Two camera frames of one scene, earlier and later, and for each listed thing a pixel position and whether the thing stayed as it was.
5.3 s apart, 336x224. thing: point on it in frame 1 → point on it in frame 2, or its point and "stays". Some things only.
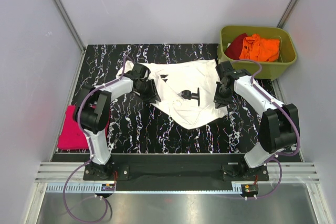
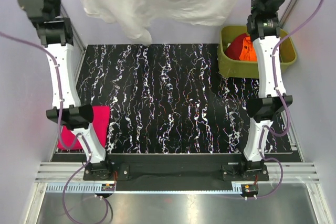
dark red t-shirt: x=234 y=50 stays
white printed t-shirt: x=186 y=91 → x=144 y=2
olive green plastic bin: x=272 y=70 stays
